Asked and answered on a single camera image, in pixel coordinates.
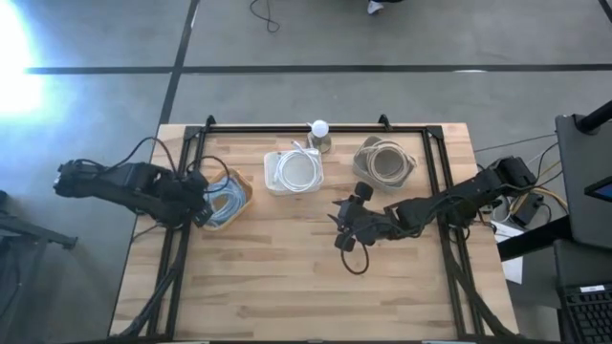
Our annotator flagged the yellow cable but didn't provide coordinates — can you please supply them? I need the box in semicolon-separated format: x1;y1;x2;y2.
509;186;570;214

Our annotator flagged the orange plastic bin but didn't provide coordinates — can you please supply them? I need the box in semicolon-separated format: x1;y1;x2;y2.
200;166;254;233

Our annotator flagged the small tablet screen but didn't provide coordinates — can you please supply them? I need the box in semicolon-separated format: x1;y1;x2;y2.
583;175;612;203

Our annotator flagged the black pole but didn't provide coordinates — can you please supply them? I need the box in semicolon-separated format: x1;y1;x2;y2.
575;98;612;135

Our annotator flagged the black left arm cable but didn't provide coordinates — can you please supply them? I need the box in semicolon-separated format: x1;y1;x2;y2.
102;137;231;195

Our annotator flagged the white plastic bin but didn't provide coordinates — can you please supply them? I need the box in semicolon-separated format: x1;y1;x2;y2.
262;148;325;197

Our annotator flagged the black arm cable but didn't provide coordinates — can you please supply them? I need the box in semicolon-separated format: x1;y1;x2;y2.
339;227;371;276
102;137;231;195

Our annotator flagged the white ball lamp metal base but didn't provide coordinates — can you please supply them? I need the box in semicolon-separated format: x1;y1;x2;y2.
305;118;333;155

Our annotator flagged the grey monitor back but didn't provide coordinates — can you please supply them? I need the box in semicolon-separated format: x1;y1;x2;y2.
554;113;612;249

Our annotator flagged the black desk beam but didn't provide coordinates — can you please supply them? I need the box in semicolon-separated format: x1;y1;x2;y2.
496;214;573;262

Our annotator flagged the looped black floor cable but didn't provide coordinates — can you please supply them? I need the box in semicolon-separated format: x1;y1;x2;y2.
249;0;281;34

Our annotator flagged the black metal stand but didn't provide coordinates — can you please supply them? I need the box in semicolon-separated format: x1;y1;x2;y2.
0;189;78;344

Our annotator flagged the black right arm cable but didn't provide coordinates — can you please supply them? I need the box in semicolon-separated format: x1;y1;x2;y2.
339;227;371;276

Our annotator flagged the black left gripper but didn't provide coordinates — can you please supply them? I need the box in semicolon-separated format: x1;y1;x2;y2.
179;169;215;229

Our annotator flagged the black metal table frame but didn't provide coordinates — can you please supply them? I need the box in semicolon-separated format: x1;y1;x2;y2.
117;114;515;343

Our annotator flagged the black power adapter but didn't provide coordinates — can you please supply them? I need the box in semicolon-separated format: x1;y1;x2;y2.
510;194;544;228

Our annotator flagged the black laptop with keyboard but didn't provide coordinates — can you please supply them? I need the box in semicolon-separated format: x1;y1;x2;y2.
553;238;612;344

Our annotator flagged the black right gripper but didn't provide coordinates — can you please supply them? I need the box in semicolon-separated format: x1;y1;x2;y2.
327;181;398;253

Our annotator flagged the white paper sheet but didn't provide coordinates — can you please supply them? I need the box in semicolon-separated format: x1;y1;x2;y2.
492;220;525;286

